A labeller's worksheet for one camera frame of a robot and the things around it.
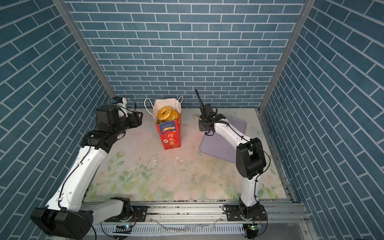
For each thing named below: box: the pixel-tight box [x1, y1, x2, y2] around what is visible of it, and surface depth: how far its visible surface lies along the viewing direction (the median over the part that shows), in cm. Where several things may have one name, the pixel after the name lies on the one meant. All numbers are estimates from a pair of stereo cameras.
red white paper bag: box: [152, 98, 182, 150], surface depth 91 cm
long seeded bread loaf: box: [164, 109, 180, 122], surface depth 93 cm
